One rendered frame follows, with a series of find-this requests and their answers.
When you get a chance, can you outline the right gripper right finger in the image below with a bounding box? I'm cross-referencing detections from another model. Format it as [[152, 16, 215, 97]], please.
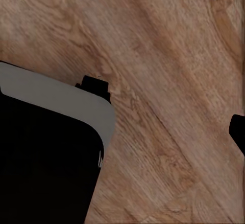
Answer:
[[229, 114, 245, 156]]

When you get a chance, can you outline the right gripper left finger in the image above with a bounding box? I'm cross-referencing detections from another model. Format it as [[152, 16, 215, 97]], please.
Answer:
[[0, 115, 27, 175]]

